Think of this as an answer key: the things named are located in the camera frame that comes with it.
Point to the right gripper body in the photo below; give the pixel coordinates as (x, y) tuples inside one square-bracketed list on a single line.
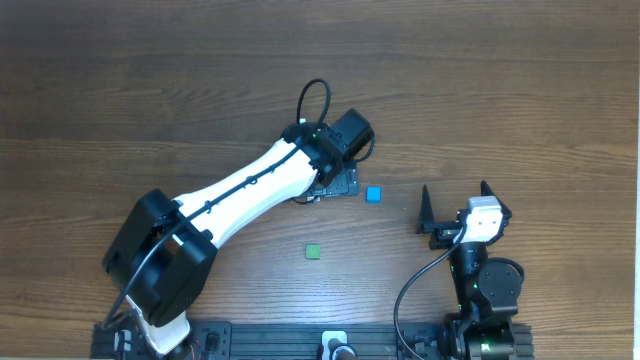
[(445, 235)]

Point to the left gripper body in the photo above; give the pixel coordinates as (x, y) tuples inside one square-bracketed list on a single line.
[(345, 184)]

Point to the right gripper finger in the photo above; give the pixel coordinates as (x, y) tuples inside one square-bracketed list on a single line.
[(504, 211), (426, 215)]

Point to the blue cube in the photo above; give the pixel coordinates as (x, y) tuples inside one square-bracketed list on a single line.
[(373, 194)]

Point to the green cube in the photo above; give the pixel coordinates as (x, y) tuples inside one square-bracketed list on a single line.
[(312, 252)]

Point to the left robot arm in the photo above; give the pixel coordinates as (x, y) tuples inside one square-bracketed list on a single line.
[(260, 187)]

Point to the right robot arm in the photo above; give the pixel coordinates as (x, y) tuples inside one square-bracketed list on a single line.
[(500, 287)]

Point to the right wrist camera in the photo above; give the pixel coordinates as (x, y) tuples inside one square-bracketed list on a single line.
[(484, 217)]

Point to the mounting rail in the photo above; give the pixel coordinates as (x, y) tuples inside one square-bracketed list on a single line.
[(280, 342)]

